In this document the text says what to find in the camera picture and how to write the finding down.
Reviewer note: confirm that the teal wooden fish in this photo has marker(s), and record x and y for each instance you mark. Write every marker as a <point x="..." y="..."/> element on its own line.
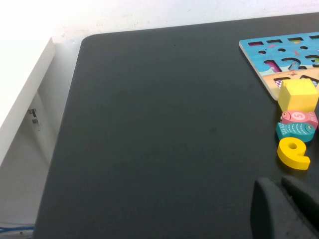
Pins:
<point x="294" y="130"/>

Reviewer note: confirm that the yellow number nine piece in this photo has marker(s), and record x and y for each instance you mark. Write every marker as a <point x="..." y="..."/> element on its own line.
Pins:
<point x="286" y="155"/>

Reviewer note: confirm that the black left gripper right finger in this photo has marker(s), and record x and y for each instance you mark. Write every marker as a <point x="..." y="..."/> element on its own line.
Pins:
<point x="306" y="201"/>

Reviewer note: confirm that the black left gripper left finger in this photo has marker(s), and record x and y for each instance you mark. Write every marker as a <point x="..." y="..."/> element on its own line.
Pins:
<point x="271" y="214"/>

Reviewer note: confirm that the yellow wooden cube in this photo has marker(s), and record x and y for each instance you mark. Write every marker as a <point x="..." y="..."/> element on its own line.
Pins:
<point x="297" y="98"/>

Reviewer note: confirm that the pink wooden fish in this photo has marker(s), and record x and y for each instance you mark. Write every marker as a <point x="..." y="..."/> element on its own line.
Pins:
<point x="297" y="116"/>

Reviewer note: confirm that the dark cabinet latch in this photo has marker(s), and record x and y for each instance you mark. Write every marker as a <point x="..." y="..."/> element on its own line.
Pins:
<point x="34" y="119"/>

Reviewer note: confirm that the colourful wooden number puzzle board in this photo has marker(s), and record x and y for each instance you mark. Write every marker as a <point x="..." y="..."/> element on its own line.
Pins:
<point x="256" y="59"/>

